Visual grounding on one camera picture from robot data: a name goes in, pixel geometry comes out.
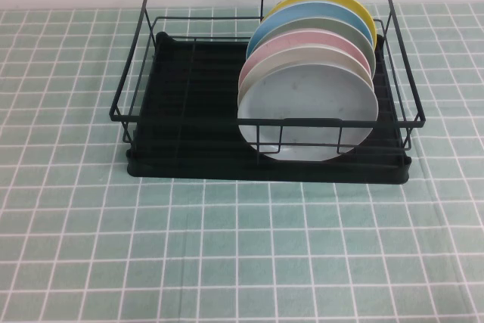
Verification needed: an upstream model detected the grey-green plate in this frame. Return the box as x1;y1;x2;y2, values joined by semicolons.
250;17;377;76

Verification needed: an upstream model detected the green checked tablecloth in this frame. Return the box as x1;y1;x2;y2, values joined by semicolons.
0;0;484;323

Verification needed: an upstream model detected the blue plate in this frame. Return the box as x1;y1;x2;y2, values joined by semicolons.
246;2;373;63

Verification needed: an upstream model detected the white plate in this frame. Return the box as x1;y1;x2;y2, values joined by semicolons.
236;45;380;162

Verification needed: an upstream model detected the pink plate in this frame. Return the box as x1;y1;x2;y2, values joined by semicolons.
238;33;373;92

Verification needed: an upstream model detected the black wire dish rack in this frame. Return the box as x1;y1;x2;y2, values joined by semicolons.
125;31;412;187
109;0;423;154

